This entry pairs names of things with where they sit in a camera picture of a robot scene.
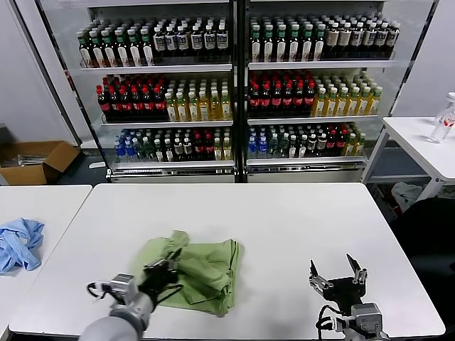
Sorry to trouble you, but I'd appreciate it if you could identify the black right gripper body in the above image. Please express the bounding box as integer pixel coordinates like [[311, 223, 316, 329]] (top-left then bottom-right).
[[321, 276, 368, 310]]

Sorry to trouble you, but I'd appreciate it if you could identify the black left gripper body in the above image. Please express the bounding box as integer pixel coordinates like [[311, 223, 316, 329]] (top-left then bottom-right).
[[139, 271, 183, 303]]

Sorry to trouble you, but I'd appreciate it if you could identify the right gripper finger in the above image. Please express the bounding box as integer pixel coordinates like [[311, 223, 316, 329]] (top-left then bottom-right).
[[346, 252, 369, 286], [308, 259, 331, 295]]

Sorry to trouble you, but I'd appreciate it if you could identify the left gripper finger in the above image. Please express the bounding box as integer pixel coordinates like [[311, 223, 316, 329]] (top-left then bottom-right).
[[168, 247, 184, 274], [143, 257, 176, 274]]

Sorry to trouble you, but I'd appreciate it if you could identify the light green T-shirt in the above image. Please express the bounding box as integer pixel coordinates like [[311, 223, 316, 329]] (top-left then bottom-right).
[[133, 229, 242, 318]]

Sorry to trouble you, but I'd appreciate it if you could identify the black chair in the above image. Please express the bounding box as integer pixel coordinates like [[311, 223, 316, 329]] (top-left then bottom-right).
[[390, 197, 455, 285]]

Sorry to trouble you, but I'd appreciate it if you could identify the crumpled white cloth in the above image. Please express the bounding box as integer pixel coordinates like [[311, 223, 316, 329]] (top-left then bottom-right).
[[390, 182, 424, 212]]

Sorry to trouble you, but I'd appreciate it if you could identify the crumpled light blue cloth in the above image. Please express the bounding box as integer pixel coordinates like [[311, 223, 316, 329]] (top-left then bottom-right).
[[0, 217, 46, 275]]

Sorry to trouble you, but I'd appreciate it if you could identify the white side table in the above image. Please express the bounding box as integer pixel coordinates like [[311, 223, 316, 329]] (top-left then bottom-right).
[[363, 116, 455, 200]]

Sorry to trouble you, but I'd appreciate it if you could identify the open cardboard box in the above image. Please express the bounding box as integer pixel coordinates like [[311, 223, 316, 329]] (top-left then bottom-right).
[[0, 140, 82, 186]]

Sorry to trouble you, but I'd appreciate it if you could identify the metal parts bundle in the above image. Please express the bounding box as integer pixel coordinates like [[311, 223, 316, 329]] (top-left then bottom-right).
[[9, 153, 46, 167]]

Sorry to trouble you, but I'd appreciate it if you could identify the clear red-label water bottle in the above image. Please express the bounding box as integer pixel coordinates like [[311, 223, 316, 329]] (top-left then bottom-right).
[[429, 91, 455, 145]]

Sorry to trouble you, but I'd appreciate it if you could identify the open glass cooler door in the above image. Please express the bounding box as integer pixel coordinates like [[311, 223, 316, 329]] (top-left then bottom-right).
[[389, 0, 441, 118], [10, 0, 111, 171]]

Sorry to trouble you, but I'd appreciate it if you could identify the glass-front drink cooler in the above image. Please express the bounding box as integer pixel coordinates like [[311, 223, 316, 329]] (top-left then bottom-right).
[[240, 0, 437, 184], [37, 0, 241, 184]]

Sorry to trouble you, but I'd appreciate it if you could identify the green-cap dark tea bottle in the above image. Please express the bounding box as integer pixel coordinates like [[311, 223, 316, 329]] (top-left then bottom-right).
[[102, 29, 117, 68], [141, 28, 154, 67], [116, 28, 129, 68], [90, 29, 105, 68], [77, 29, 92, 68], [313, 23, 326, 63], [275, 24, 288, 63], [288, 23, 301, 63], [301, 23, 314, 63], [250, 24, 263, 63], [128, 28, 142, 67], [262, 24, 275, 63]]

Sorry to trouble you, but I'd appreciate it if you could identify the navy-label dark drink bottle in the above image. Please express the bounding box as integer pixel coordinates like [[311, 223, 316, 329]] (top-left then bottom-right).
[[216, 23, 229, 56], [203, 23, 216, 56], [190, 23, 203, 57], [176, 24, 190, 57], [153, 25, 167, 58], [165, 24, 178, 57]]

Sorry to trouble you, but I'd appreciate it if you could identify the tan-label dark drink bottle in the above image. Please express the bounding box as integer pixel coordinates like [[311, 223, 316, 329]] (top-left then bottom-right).
[[326, 21, 341, 58], [387, 21, 401, 58], [338, 21, 352, 58], [375, 21, 388, 58], [351, 21, 364, 58], [363, 21, 377, 58]]

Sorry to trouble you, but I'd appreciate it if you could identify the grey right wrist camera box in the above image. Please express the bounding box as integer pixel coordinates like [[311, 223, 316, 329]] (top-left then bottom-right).
[[350, 303, 384, 337]]

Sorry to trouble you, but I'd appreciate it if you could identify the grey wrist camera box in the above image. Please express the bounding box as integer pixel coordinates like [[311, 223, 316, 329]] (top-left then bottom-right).
[[350, 303, 384, 337], [108, 272, 140, 303]]

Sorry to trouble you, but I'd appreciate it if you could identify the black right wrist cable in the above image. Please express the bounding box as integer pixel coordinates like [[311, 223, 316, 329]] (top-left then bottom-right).
[[316, 303, 344, 340]]

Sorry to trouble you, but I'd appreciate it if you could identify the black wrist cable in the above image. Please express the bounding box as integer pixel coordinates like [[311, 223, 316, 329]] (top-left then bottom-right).
[[316, 303, 344, 340], [87, 281, 112, 301]]

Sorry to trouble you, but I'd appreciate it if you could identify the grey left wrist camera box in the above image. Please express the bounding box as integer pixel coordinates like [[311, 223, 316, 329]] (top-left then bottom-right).
[[108, 272, 140, 303]]

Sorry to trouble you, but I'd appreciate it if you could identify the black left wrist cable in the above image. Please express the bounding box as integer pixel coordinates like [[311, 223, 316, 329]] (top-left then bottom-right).
[[87, 281, 112, 301]]

